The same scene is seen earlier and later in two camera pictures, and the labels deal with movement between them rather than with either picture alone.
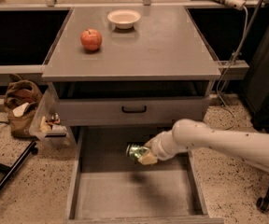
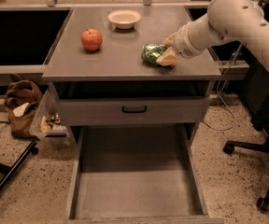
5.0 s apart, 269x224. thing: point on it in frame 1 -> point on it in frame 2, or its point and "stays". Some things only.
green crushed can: [134, 151] -> [150, 52]
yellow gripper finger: [151, 142] -> [168, 40]
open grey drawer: [109, 187] stays
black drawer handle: [134, 111] stays
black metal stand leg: [6, 169] stays
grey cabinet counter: [164, 46] stays
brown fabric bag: [21, 99] stays
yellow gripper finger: [148, 159] -> [169, 58]
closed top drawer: [133, 111] stays
